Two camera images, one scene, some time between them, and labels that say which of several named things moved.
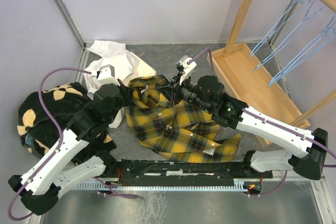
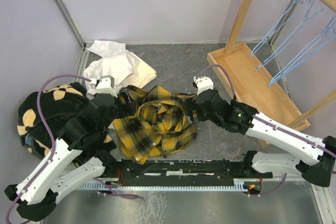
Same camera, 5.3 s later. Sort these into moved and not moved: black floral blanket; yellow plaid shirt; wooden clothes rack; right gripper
Moved: right gripper; yellow plaid shirt
Not moved: wooden clothes rack; black floral blanket
